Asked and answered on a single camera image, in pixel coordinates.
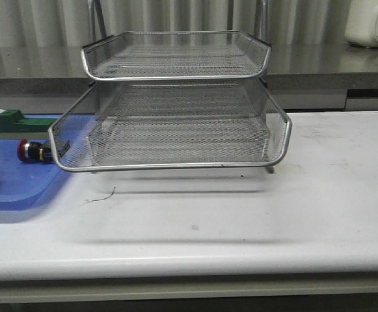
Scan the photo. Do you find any silver mesh tray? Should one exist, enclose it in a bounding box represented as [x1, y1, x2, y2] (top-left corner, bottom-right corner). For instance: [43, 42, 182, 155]
[48, 78, 292, 172]
[87, 115, 271, 163]
[81, 31, 271, 81]

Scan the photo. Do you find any red emergency stop button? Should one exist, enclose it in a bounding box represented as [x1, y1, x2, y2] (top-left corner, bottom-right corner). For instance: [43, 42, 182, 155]
[17, 138, 70, 163]

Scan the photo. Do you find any blue plastic tray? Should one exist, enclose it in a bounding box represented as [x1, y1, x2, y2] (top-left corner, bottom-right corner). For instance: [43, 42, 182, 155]
[0, 113, 95, 212]

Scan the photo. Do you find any green terminal block component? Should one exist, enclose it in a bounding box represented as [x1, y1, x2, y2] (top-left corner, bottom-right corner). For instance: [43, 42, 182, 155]
[0, 109, 57, 140]

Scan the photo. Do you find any white kitchen appliance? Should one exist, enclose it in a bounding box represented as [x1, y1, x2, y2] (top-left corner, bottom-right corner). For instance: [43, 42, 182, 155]
[345, 0, 378, 48]

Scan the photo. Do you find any thin loose wire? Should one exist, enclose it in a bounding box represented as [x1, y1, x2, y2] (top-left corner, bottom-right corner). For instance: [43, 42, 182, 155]
[86, 187, 117, 203]

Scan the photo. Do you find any silver metal rack frame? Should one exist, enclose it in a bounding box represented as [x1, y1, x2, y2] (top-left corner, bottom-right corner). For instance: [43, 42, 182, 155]
[88, 0, 277, 176]

